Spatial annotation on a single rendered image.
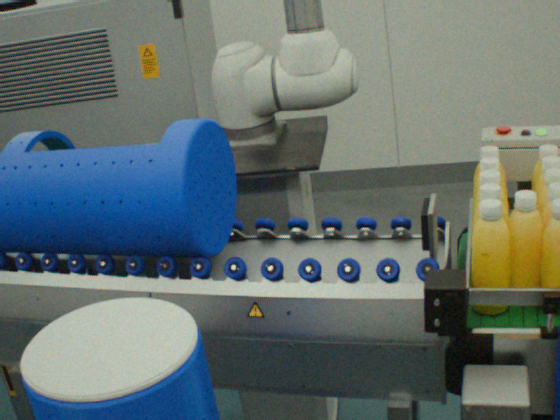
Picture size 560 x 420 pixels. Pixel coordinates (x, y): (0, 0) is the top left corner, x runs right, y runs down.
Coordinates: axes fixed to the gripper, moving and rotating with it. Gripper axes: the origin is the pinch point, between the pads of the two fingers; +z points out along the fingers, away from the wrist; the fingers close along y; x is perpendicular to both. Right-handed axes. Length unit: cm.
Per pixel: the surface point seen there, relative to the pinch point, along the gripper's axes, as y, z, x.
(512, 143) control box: -66, 40, -5
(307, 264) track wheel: -19, 50, 18
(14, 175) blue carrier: 41, 30, 3
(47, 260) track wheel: 39, 51, 4
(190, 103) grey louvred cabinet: 27, 58, -144
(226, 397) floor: 21, 150, -68
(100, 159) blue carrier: 19.6, 28.1, 7.0
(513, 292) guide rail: -54, 50, 38
